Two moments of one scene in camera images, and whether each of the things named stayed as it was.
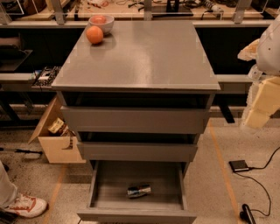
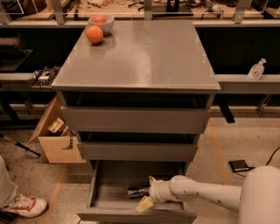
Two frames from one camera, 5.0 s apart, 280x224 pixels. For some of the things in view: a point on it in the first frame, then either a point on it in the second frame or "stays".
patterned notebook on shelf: (47, 75) stays
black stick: (24, 151) to (19, 144)
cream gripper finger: (266, 101) to (146, 203)
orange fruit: (94, 34) stays
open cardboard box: (59, 148) stays
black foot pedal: (239, 165) stays
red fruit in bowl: (98, 19) stays
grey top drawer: (136, 120) stays
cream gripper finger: (249, 52) to (151, 179)
